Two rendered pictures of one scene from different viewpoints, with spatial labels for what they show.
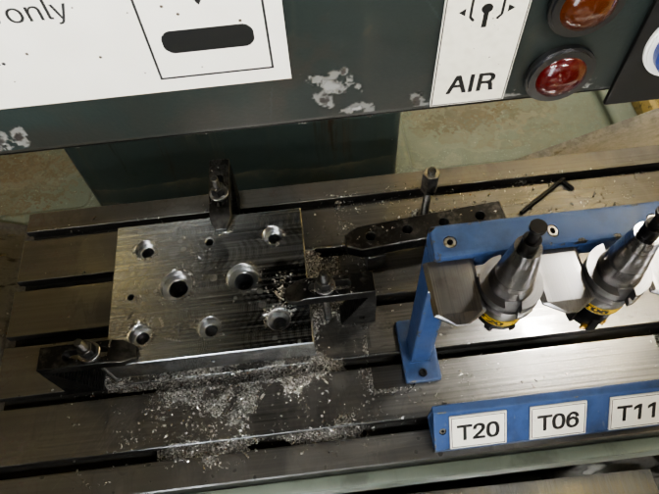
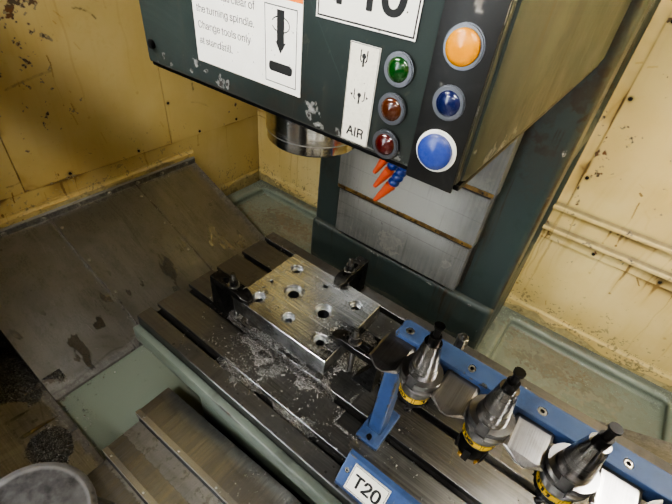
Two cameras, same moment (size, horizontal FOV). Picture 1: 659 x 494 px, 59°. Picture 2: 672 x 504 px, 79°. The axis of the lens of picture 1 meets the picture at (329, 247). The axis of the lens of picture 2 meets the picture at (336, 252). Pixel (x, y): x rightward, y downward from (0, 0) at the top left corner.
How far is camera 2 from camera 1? 0.30 m
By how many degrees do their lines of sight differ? 30
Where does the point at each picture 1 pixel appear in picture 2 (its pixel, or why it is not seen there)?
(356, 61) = (319, 100)
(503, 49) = (365, 119)
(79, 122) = (242, 86)
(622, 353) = not seen: outside the picture
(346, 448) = (294, 434)
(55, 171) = (307, 238)
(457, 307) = (383, 359)
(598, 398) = not seen: outside the picture
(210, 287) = (306, 303)
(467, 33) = (352, 104)
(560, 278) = (453, 393)
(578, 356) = not seen: outside the picture
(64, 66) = (244, 61)
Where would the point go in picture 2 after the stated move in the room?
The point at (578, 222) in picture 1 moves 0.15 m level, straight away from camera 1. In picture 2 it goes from (491, 376) to (577, 365)
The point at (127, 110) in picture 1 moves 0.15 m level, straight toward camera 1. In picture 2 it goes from (255, 88) to (176, 143)
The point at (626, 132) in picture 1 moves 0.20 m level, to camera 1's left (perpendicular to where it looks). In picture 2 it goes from (652, 447) to (572, 398)
